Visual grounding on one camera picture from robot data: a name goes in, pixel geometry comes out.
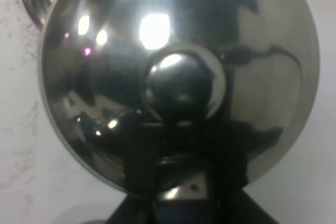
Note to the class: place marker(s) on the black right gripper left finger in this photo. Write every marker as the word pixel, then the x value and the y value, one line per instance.
pixel 135 209

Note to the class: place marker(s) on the stainless steel teapot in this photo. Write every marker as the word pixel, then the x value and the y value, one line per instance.
pixel 170 95

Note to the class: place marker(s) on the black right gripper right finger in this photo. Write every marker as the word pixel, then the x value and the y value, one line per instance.
pixel 235 206

